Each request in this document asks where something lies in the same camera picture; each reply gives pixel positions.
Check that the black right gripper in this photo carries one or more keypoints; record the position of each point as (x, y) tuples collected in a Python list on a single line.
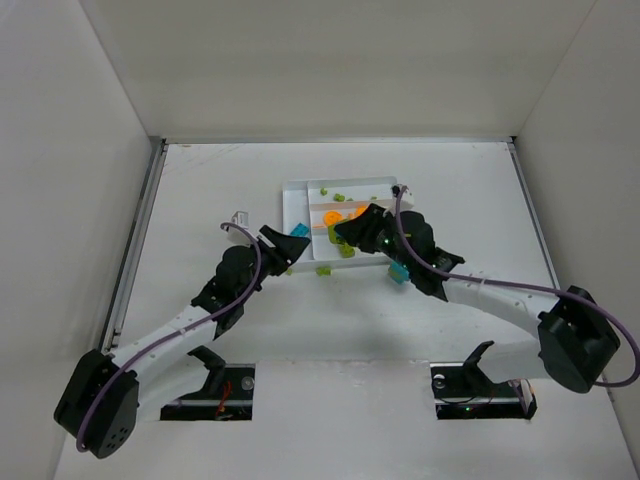
[(379, 235)]

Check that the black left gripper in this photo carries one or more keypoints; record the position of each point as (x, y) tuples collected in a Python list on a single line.
[(273, 248)]

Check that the teal duplo brick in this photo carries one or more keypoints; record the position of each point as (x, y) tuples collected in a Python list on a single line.
[(301, 230)]

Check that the small green lego pieces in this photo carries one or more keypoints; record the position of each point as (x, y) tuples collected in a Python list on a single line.
[(321, 254)]

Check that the green duplo brick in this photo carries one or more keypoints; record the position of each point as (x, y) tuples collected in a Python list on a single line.
[(346, 251)]

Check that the orange lego pieces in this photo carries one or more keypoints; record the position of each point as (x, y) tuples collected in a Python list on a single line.
[(325, 215)]

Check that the teal and green duplo stack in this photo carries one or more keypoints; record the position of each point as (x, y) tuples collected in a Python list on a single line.
[(398, 273)]

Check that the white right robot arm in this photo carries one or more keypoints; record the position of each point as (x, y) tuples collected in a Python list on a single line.
[(569, 338)]

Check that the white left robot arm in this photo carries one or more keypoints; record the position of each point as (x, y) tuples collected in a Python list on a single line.
[(100, 403)]

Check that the white divided tray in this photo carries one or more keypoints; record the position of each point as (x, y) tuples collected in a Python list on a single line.
[(373, 189)]

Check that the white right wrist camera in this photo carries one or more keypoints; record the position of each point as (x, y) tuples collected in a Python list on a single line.
[(402, 198)]

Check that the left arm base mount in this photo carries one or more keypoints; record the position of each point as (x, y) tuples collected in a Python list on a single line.
[(225, 395)]

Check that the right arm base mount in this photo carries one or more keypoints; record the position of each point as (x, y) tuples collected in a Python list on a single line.
[(462, 391)]

